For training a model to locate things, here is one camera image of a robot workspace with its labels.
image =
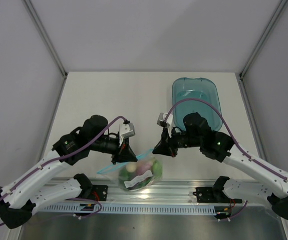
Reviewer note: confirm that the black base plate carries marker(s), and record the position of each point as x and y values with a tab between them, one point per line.
212	195
97	193

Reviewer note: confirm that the right aluminium frame post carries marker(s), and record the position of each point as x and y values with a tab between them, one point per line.
267	31

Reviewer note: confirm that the white toy onion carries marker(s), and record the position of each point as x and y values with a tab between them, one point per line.
131	167

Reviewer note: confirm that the right side aluminium rail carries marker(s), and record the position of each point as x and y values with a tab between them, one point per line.
251	118

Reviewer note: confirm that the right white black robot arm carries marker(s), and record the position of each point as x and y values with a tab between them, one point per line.
271	188

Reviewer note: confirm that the slotted grey cable duct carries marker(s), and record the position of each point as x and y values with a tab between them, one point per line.
139	209

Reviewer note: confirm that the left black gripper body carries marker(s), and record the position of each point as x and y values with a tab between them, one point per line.
125	142

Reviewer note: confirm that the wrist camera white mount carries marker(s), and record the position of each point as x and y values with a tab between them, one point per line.
166	123
126	130

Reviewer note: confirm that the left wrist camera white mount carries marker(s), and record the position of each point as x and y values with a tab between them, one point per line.
126	130

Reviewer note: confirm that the aluminium frame post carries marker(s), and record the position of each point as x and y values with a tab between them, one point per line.
267	31
32	12

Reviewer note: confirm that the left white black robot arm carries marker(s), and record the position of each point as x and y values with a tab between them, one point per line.
23	198

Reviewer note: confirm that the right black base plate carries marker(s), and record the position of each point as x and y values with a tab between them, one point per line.
212	195

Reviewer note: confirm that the green toy bell pepper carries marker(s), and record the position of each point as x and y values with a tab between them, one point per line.
157	169

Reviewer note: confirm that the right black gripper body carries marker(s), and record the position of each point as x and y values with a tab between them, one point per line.
178	140

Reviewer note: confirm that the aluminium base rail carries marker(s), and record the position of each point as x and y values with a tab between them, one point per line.
162	192

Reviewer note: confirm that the purple toy eggplant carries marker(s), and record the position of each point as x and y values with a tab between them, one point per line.
142	167

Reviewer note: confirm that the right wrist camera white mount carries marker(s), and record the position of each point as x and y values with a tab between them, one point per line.
166	123

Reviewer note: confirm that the clear zip bag blue zipper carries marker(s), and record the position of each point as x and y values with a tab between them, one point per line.
134	176

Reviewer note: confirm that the left aluminium frame post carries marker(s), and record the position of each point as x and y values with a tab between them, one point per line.
32	12

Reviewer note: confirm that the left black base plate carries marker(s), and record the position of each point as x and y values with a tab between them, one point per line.
97	193

